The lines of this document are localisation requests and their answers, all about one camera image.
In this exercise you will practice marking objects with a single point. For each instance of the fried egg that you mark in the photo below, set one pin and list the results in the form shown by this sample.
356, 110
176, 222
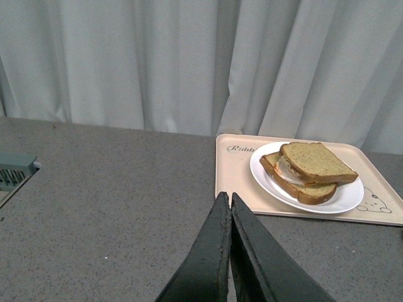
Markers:
284, 169

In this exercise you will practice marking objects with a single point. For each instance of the pink rabbit tray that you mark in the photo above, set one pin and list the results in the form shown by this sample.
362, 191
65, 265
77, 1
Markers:
380, 204

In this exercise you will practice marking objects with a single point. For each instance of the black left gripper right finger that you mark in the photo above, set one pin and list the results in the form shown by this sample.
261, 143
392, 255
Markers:
261, 268

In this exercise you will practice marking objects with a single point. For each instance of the green dish rack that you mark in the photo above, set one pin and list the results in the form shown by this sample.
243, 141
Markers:
16, 170

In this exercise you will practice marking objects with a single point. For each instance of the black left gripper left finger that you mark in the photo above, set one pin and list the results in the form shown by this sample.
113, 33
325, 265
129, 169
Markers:
204, 274

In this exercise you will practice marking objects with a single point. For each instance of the white round plate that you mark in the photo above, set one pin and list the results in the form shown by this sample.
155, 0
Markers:
346, 197

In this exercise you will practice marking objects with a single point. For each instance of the grey curtain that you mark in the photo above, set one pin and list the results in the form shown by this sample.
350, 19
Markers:
315, 70

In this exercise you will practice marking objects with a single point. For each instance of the bread slice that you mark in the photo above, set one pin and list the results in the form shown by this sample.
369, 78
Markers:
312, 195
316, 163

